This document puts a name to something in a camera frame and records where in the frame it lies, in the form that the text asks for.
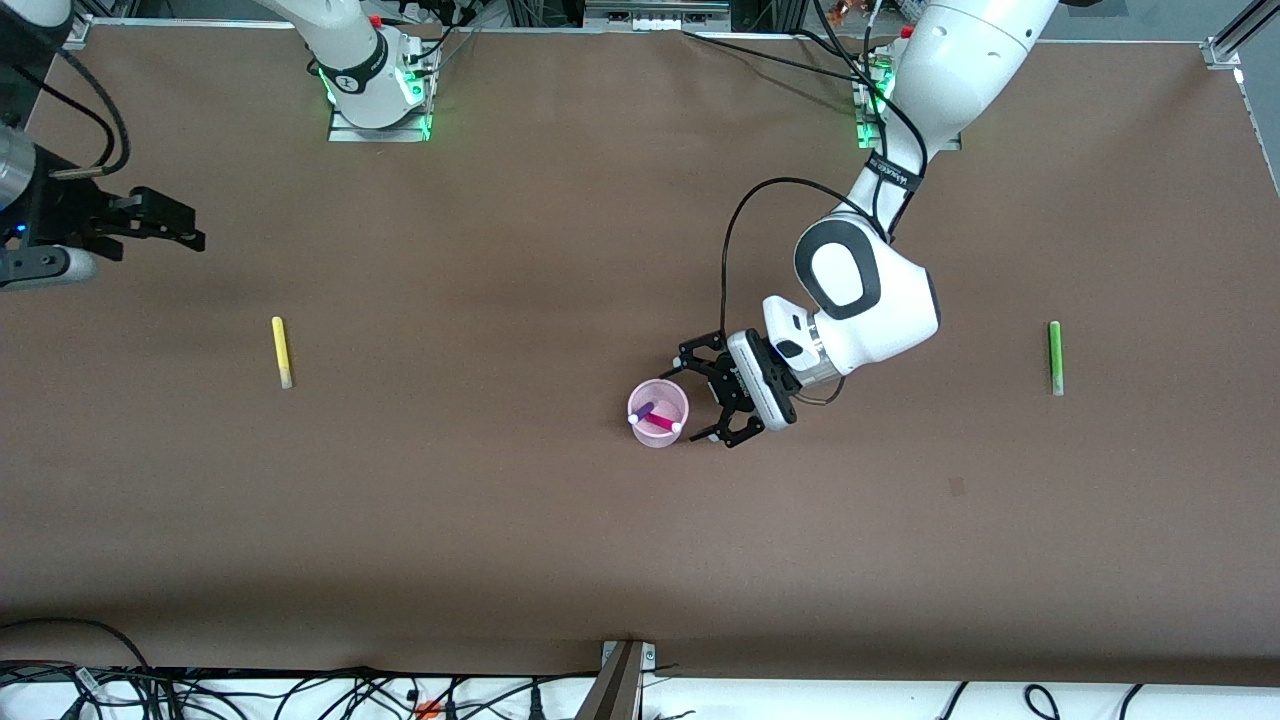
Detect pink pen holder cup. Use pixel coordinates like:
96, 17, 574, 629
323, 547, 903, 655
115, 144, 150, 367
627, 379, 691, 449

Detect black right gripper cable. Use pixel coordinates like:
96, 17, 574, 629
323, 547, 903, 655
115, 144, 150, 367
38, 45, 132, 179

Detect black right camera cable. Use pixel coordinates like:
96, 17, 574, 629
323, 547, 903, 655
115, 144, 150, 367
10, 62, 109, 171

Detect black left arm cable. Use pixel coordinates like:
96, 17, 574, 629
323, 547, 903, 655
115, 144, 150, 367
719, 0, 926, 341

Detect metal table edge bracket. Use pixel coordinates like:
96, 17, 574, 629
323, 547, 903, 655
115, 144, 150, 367
575, 640, 658, 720

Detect long black table cable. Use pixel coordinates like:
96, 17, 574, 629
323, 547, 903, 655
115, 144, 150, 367
683, 30, 876, 83

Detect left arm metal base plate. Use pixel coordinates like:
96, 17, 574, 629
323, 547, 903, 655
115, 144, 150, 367
852, 55, 964, 152

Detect short black table cable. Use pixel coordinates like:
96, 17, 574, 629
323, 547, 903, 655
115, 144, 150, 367
795, 28, 866, 59

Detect black arched floor cable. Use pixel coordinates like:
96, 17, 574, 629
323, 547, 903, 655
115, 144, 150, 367
0, 617, 153, 673

